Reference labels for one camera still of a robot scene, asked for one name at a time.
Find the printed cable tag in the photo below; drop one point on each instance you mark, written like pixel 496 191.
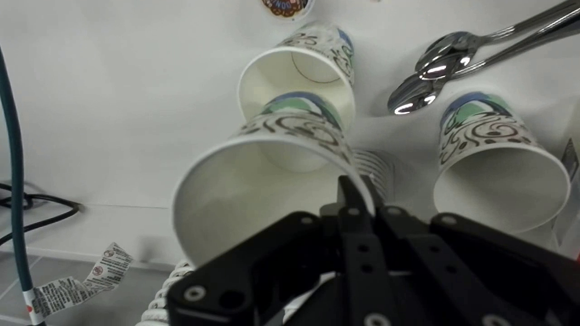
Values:
pixel 66 293

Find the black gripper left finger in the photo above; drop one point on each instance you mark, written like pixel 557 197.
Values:
pixel 362 262

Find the patterned paper cup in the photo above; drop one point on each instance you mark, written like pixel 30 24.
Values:
pixel 289 157
pixel 314 59
pixel 494 171

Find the small creamer cup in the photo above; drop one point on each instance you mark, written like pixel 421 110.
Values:
pixel 289 8

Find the metal spoon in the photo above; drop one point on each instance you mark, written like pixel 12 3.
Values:
pixel 456 52
pixel 416 93

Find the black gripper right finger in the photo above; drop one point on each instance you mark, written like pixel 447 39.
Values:
pixel 432 285

